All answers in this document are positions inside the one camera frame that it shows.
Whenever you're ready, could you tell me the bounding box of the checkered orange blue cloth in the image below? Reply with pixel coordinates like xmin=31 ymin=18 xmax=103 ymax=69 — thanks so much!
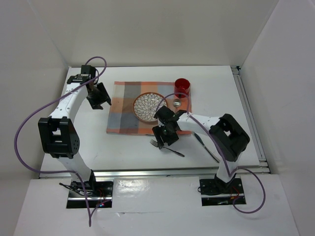
xmin=106 ymin=81 xmax=192 ymax=137

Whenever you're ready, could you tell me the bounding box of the purple cable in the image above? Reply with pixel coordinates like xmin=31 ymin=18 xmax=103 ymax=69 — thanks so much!
xmin=14 ymin=57 xmax=107 ymax=227
xmin=155 ymin=92 xmax=266 ymax=214

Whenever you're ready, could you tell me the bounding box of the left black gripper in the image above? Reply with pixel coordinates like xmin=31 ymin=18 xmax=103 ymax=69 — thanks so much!
xmin=85 ymin=82 xmax=111 ymax=110

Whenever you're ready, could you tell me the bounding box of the front aluminium rail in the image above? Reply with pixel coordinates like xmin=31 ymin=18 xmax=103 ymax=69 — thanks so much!
xmin=38 ymin=166 xmax=271 ymax=179

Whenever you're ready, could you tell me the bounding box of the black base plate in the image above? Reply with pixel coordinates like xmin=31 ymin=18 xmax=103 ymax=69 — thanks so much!
xmin=197 ymin=176 xmax=244 ymax=196
xmin=65 ymin=181 xmax=113 ymax=198

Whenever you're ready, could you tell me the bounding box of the red mug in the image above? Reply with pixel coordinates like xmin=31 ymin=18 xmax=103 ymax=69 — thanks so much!
xmin=174 ymin=78 xmax=190 ymax=98

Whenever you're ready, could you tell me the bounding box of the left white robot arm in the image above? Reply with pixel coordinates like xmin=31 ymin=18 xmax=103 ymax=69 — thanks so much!
xmin=38 ymin=65 xmax=111 ymax=196

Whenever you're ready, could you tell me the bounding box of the silver table knife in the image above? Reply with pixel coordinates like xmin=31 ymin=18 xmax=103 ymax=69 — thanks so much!
xmin=192 ymin=132 xmax=220 ymax=163

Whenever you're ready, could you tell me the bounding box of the silver spoon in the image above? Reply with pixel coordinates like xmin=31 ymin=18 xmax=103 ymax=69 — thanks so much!
xmin=173 ymin=99 xmax=182 ymax=108

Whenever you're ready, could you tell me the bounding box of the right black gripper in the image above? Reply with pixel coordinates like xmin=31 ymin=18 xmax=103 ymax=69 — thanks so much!
xmin=152 ymin=122 xmax=179 ymax=149

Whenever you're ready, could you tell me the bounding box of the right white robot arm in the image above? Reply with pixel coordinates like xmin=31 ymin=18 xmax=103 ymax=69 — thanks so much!
xmin=152 ymin=106 xmax=250 ymax=193

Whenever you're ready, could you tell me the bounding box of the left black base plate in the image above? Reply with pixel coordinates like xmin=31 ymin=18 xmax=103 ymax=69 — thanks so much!
xmin=65 ymin=181 xmax=113 ymax=198

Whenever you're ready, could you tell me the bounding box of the silver fork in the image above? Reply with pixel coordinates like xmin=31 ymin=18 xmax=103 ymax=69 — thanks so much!
xmin=150 ymin=139 xmax=185 ymax=157

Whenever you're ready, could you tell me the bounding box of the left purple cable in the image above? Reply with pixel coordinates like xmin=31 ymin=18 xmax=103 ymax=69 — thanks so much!
xmin=14 ymin=57 xmax=107 ymax=227

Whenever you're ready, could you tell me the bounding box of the right aluminium rail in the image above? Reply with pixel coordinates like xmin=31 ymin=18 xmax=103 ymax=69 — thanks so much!
xmin=230 ymin=66 xmax=268 ymax=167

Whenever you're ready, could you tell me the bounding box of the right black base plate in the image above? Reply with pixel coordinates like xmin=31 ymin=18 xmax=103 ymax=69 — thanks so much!
xmin=197 ymin=176 xmax=244 ymax=196

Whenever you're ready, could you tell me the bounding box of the aluminium rail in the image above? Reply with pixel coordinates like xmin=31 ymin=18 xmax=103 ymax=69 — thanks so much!
xmin=38 ymin=166 xmax=271 ymax=179
xmin=230 ymin=66 xmax=268 ymax=167

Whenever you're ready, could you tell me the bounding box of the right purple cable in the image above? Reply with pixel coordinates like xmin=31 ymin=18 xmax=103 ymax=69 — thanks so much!
xmin=155 ymin=92 xmax=266 ymax=214

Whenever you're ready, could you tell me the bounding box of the floral patterned ceramic plate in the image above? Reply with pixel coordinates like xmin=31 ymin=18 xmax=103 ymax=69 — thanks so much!
xmin=132 ymin=92 xmax=168 ymax=122

